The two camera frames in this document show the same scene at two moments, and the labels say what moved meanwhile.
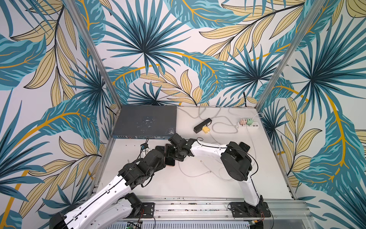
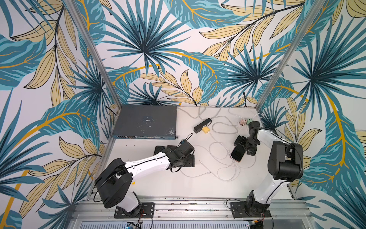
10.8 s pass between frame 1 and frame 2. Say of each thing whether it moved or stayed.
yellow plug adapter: stayed
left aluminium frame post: stayed
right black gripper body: moved
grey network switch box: stayed
